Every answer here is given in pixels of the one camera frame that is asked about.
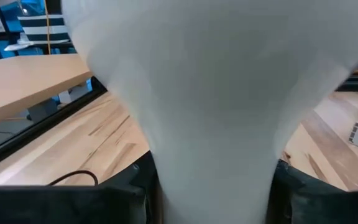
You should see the black lamp power cord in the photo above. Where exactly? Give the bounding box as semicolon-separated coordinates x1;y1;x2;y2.
48;169;99;187

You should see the blue white striped cushion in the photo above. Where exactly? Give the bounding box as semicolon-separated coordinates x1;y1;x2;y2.
17;14;71;44

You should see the light wooden desk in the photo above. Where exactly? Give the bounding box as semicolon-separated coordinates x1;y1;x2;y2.
0;53;93;130

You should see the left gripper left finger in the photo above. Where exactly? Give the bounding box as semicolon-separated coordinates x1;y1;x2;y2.
0;151;165;224

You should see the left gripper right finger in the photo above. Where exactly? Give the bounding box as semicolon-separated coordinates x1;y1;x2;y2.
265;159;358;224

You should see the yellow cable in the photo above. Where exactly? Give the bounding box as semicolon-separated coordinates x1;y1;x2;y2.
43;0;52;55

